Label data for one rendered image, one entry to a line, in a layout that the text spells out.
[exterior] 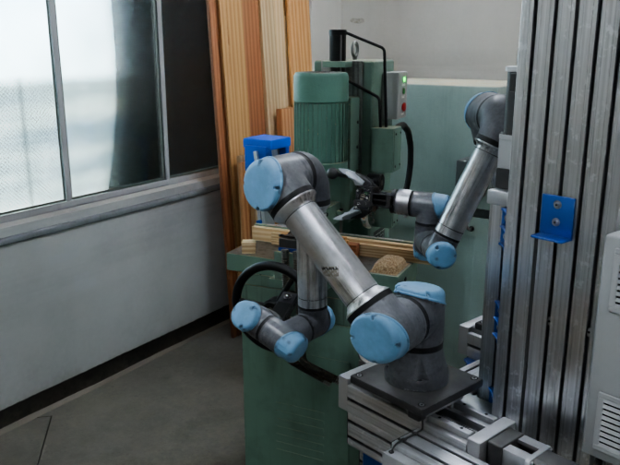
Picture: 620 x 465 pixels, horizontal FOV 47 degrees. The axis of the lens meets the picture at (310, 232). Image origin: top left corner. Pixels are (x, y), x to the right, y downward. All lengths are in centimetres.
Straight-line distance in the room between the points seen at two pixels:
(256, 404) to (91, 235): 125
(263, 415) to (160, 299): 138
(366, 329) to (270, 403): 107
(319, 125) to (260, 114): 178
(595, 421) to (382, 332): 46
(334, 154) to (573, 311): 100
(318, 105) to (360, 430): 99
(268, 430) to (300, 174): 121
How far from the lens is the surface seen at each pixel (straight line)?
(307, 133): 227
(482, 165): 191
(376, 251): 234
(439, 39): 462
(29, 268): 322
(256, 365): 250
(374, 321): 149
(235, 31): 383
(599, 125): 150
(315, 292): 179
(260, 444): 263
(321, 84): 224
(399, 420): 173
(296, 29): 428
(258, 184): 160
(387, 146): 245
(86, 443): 317
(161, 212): 368
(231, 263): 241
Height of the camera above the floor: 159
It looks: 15 degrees down
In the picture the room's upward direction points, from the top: straight up
